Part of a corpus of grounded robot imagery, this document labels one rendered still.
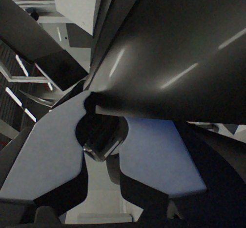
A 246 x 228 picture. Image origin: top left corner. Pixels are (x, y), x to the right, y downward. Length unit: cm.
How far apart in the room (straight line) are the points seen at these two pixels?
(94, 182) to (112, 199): 678
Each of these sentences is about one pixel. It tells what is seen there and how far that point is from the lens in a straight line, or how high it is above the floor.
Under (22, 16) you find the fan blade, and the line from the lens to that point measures 43.
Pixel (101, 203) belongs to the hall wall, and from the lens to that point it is 1236.
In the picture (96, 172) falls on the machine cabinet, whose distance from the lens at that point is 566.
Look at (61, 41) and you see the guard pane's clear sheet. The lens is 131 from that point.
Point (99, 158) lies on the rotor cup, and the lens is 28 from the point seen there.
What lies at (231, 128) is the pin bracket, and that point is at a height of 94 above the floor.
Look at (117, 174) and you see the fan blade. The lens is 51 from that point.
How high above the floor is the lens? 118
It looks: 6 degrees down
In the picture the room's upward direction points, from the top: 88 degrees counter-clockwise
